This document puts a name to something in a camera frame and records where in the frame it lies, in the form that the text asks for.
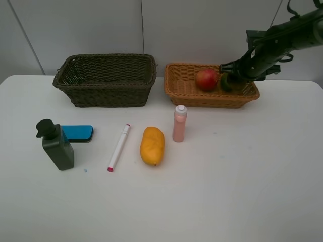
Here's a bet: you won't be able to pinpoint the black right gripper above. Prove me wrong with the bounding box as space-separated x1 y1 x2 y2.
220 42 293 81

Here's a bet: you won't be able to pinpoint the green avocado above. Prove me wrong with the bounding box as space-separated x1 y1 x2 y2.
221 73 232 92

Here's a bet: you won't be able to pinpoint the red apple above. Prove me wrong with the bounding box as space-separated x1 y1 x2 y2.
195 69 218 91

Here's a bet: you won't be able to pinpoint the pink bottle white cap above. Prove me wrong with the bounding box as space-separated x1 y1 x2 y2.
173 105 187 142

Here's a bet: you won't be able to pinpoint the dark green pump bottle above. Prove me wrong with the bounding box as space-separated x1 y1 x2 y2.
36 119 74 171

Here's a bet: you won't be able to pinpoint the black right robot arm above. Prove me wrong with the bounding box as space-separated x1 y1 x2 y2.
220 3 322 81

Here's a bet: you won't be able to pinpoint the orange wicker basket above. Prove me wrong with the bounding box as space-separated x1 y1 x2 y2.
164 63 260 108

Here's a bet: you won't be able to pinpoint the yellow mango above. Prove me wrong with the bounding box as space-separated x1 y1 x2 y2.
140 127 165 166

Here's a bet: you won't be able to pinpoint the dark brown wicker basket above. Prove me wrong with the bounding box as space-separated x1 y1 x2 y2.
52 53 157 108

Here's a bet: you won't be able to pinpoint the white marker pink caps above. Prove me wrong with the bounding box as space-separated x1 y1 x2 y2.
107 124 131 172

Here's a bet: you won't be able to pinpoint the blue whiteboard eraser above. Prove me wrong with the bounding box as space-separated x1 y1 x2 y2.
61 125 94 143

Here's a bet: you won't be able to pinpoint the black right camera box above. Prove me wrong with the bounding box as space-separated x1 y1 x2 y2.
246 30 266 49

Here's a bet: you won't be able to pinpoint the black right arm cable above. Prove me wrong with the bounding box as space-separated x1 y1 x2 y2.
287 0 301 18

